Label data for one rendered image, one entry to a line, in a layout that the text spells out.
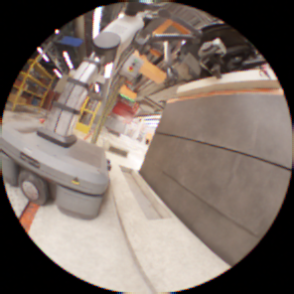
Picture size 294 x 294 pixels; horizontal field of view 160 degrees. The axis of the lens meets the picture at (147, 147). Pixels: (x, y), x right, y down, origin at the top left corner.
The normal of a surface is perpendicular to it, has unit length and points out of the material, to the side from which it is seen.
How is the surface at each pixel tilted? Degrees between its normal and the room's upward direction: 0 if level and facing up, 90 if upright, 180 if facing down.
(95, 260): 0
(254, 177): 90
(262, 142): 90
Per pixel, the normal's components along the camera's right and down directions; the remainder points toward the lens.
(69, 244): 0.40, -0.91
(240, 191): -0.82, -0.34
